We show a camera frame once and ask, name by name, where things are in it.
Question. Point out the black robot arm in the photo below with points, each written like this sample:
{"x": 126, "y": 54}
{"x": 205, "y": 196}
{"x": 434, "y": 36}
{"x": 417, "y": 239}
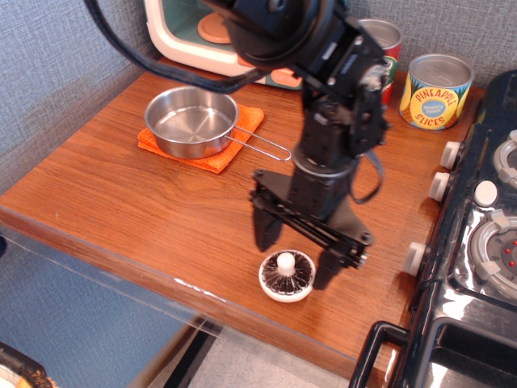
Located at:
{"x": 343, "y": 73}

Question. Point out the orange rag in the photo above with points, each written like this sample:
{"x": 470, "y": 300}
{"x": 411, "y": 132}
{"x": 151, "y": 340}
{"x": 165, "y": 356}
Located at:
{"x": 249, "y": 119}

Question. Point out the pineapple slices can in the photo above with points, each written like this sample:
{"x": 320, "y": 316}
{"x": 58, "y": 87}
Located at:
{"x": 437, "y": 86}

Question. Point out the tomato sauce can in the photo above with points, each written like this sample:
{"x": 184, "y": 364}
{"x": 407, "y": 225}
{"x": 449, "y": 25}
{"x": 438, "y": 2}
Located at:
{"x": 389, "y": 37}

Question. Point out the white toy mushroom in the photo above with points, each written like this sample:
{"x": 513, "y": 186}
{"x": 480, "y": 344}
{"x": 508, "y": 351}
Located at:
{"x": 287, "y": 276}

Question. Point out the teal toy microwave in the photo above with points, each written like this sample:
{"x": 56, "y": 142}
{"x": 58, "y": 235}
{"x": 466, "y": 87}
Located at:
{"x": 188, "y": 32}

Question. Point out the orange and black object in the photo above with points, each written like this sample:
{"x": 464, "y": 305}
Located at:
{"x": 19, "y": 370}

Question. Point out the silver pot with wire handle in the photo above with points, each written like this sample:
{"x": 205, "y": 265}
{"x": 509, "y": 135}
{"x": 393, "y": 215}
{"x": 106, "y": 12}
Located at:
{"x": 191, "y": 123}

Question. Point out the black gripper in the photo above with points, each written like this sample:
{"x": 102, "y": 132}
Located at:
{"x": 314, "y": 202}

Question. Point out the black toy stove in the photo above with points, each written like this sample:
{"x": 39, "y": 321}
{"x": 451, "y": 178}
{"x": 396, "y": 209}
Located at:
{"x": 462, "y": 330}

